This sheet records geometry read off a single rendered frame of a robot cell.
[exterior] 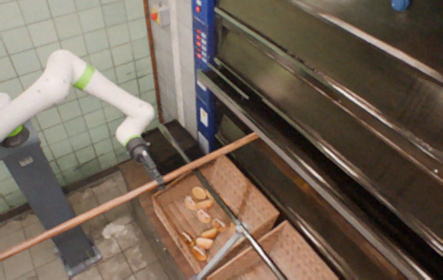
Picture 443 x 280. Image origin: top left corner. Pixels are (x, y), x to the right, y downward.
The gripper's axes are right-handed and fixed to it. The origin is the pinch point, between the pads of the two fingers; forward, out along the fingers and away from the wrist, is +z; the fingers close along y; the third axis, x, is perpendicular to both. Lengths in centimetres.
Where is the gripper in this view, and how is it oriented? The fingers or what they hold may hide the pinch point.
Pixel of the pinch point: (159, 180)
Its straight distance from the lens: 154.4
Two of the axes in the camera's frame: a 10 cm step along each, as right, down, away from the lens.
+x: -8.4, 3.7, -4.0
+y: -0.1, 7.3, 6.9
